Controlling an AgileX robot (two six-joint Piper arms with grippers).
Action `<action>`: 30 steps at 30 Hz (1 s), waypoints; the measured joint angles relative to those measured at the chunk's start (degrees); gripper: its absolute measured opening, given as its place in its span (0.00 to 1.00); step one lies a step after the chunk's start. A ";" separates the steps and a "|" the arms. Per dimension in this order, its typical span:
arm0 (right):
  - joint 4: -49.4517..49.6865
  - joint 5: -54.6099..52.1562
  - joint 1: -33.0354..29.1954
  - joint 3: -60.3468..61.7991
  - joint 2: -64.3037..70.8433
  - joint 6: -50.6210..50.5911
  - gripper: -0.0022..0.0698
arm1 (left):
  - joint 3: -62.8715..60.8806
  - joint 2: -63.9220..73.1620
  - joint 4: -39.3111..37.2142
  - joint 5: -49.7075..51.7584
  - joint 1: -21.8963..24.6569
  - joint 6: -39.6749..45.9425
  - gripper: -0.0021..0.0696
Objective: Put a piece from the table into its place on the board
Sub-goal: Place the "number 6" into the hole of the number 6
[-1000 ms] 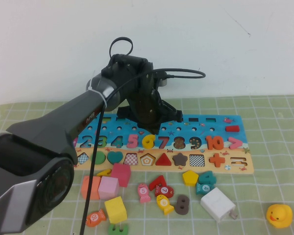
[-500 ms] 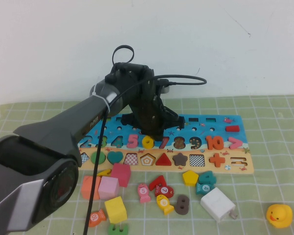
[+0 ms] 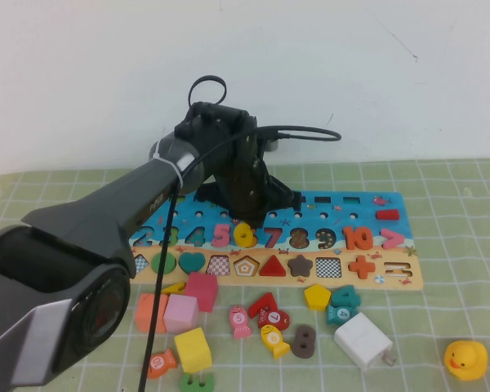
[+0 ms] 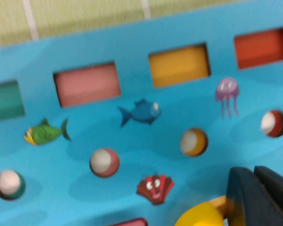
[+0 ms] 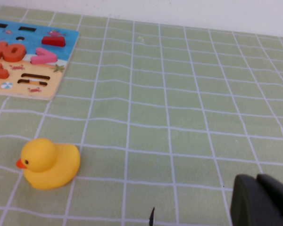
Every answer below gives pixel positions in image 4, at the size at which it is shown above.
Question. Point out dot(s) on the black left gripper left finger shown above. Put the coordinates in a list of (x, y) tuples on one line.
[(247, 202)]

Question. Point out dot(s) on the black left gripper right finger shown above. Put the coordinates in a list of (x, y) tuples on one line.
[(280, 193)]

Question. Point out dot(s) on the yellow number piece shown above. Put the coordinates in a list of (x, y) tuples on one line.
[(198, 216)]

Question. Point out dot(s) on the blue wooden puzzle board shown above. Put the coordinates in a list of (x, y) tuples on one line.
[(132, 146)]

